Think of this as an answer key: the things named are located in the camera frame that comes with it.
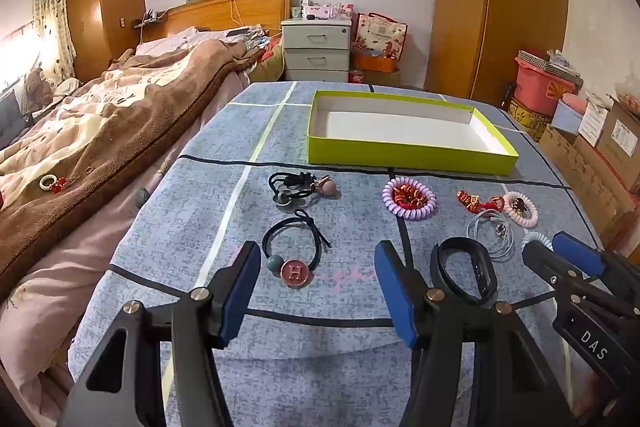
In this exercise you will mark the pink box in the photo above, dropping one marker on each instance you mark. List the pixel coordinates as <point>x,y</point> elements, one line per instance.
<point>325,11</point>

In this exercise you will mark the pile of clothes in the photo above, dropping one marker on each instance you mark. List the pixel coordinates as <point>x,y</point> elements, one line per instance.
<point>247,38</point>

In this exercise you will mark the dark grey cushion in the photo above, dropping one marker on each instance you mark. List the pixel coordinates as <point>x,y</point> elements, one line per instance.
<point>10,117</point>

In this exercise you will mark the grey patterned tray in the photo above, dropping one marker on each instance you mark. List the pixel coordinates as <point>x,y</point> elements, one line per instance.
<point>550,64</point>

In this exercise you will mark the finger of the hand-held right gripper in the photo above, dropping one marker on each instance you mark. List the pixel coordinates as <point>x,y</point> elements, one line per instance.
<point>547,264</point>
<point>580,252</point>

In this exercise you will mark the light blue bin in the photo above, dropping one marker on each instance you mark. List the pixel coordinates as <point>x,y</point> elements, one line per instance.
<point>567,118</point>

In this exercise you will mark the pink pillow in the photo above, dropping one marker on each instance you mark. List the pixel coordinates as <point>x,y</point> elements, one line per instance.
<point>165,42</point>

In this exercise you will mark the brown teddy bear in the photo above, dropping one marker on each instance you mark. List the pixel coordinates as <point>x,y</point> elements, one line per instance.
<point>37,84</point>

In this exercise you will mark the beige patterned quilt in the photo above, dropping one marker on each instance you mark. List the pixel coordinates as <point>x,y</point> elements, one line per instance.
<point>75,112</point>

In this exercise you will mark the dotted curtain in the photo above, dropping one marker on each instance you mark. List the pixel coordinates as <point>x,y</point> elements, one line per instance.
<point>52,17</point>

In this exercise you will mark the red gift bag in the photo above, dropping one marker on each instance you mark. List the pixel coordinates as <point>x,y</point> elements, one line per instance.
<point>380,34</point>

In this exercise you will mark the yellow patterned box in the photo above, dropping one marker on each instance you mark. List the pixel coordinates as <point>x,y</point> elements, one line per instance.
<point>527,119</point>

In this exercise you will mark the brown blanket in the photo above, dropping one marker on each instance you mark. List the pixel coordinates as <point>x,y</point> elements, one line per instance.
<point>150,117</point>

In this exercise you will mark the green cardboard box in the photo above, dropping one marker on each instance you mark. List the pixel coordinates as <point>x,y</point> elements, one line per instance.
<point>400,159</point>

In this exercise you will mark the orange box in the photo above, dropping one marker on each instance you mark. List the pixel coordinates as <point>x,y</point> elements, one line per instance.
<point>377,63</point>

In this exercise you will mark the blue checked tablecloth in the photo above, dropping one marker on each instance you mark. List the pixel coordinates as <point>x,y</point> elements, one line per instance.
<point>200,217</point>

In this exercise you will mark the cola bottle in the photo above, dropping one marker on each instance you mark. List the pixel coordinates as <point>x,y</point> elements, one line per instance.
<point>356,78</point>

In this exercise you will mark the wooden bed headboard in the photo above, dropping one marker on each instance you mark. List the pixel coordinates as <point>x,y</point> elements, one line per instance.
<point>225,9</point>

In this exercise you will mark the large cardboard box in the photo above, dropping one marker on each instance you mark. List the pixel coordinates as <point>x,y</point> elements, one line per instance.
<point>590,182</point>

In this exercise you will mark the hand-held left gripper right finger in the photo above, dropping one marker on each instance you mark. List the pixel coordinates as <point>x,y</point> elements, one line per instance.
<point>397,297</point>

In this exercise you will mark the small cardboard box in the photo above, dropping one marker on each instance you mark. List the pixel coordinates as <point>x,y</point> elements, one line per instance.
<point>385,79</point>

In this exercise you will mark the black wristband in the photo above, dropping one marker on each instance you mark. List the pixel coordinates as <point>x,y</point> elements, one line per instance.
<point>482,272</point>

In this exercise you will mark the cardboard box white label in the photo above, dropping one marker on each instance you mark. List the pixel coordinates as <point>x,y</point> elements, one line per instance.
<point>622,134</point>

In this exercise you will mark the pink plastic bucket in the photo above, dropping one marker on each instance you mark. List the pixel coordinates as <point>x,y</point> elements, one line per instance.
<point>537,89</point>

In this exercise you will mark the pink bed sheet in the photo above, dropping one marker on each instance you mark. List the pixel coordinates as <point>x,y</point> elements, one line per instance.
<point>45,307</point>

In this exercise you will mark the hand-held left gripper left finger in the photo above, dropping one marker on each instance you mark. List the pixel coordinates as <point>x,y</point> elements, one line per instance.
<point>240,294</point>

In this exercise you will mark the grey drawer cabinet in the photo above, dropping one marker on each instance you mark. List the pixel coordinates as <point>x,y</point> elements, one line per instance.
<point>315,52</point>

